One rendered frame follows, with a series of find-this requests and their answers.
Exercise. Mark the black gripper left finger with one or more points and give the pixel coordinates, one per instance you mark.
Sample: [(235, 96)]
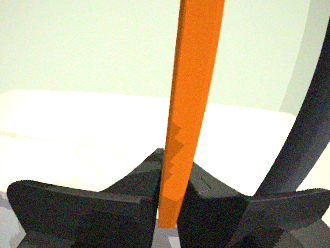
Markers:
[(121, 216)]

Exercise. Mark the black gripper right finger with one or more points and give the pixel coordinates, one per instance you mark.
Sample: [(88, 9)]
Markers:
[(214, 215)]

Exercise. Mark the orange handle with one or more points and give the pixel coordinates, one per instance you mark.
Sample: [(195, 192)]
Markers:
[(199, 25)]

